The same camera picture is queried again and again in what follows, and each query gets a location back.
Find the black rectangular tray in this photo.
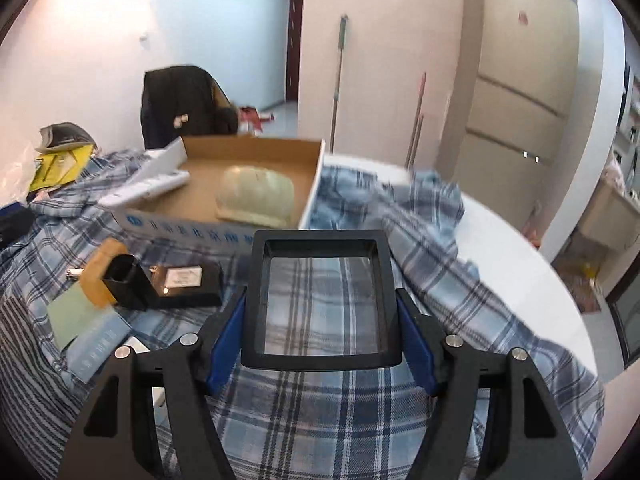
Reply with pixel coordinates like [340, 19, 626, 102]
[241, 230, 403, 372]

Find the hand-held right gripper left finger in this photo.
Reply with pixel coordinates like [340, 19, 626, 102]
[59, 287, 248, 480]

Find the dark blue object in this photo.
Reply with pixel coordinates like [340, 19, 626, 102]
[0, 204, 35, 248]

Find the blue plaid cloth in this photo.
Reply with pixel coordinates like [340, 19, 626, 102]
[0, 150, 606, 480]

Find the cardboard box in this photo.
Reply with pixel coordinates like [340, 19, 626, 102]
[97, 135, 326, 253]

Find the grey pouch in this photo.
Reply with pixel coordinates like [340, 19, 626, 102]
[36, 122, 96, 153]

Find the pale yellow plastic bag bundle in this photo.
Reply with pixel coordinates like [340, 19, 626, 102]
[215, 164, 295, 228]

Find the grey striped cloth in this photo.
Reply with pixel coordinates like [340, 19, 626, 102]
[0, 280, 166, 480]

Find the beige cabinet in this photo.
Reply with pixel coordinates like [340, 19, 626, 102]
[580, 175, 640, 252]

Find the green box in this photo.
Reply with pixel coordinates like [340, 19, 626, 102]
[46, 282, 113, 351]

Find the black hexagonal pen holder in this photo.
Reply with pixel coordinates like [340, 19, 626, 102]
[101, 254, 151, 311]

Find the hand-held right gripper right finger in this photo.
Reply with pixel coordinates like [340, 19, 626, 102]
[395, 287, 583, 480]

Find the black jacket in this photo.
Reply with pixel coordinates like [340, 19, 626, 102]
[141, 65, 241, 150]

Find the red toy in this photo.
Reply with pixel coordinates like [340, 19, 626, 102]
[237, 105, 275, 133]

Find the beige refrigerator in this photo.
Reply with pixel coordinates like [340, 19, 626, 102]
[437, 0, 583, 231]

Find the dark red door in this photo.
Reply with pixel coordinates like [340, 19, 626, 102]
[286, 0, 304, 103]

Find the red broom stick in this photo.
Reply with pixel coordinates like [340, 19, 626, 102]
[406, 72, 427, 168]

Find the patterned floor mat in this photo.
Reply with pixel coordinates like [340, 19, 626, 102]
[552, 255, 608, 313]

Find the yellow packet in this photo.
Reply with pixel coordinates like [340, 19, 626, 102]
[27, 144, 96, 193]

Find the black box with white label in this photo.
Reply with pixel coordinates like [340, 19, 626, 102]
[147, 260, 224, 309]

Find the light blue booklet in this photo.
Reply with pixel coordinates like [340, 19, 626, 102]
[65, 317, 132, 376]

